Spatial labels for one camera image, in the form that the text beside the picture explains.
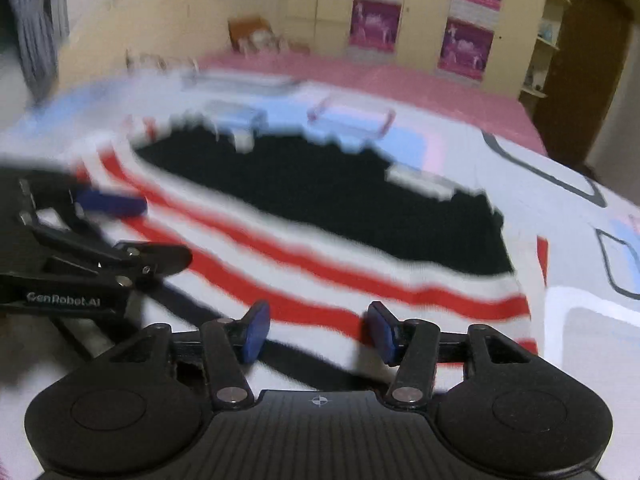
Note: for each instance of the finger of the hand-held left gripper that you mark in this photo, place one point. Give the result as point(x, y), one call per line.
point(112, 203)
point(160, 260)

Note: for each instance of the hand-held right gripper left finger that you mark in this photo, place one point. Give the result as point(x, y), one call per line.
point(256, 334)

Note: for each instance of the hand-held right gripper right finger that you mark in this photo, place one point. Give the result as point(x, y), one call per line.
point(381, 334)

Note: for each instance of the striped cartoon knit sweater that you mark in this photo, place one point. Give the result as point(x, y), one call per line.
point(325, 200)

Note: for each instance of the white patterned pillow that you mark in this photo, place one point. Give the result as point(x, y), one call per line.
point(155, 60)

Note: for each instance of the cream rounded headboard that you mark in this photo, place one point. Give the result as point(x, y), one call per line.
point(150, 25)

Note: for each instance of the grey curtain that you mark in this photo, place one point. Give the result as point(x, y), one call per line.
point(40, 25)

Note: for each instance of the patterned bed sheet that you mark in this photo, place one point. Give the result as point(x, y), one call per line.
point(575, 335)

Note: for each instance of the orange and white pillow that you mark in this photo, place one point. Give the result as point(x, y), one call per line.
point(252, 32)

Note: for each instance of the pink bed sheet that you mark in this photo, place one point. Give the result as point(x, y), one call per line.
point(400, 90)

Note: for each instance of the cream wardrobe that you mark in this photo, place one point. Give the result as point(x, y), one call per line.
point(425, 10)

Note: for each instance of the brown wooden door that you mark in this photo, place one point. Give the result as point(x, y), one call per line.
point(585, 75)

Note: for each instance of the cream corner shelf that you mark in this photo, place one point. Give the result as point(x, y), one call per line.
point(545, 35)

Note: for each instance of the blue figurine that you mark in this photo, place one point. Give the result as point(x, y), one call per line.
point(548, 30)

